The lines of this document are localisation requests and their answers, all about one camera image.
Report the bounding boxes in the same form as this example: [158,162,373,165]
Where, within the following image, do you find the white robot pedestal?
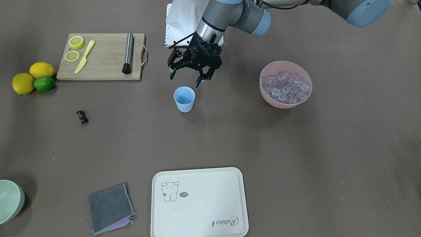
[164,0,209,48]

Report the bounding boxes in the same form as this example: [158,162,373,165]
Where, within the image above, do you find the wooden cutting board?
[57,33,148,81]

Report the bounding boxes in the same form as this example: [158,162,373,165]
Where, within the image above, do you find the pink bowl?
[259,61,312,109]

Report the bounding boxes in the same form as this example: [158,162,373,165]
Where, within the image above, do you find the steel muddler black tip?
[122,33,134,74]

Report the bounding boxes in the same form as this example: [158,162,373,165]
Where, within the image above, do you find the yellow plastic knife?
[74,40,96,74]

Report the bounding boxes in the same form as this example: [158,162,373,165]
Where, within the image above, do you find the grey folded cloth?
[88,183,135,235]

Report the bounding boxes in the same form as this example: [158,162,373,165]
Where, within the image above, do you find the lemon slice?
[68,36,85,50]
[64,50,80,63]

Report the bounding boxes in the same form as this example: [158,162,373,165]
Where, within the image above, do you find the cream rabbit tray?
[150,167,249,237]

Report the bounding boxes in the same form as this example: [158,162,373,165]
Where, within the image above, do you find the green lime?
[33,76,56,91]

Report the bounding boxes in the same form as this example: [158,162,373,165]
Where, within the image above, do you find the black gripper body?
[189,32,222,75]

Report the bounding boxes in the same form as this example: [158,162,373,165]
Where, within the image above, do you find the whole lemon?
[30,62,55,79]
[12,73,35,95]

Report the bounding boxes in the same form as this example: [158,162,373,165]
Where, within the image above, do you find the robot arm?
[173,0,391,85]

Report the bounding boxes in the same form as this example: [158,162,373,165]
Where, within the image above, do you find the light blue cup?
[173,87,195,113]

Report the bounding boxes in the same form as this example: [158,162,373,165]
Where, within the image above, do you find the mint green bowl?
[0,179,25,224]

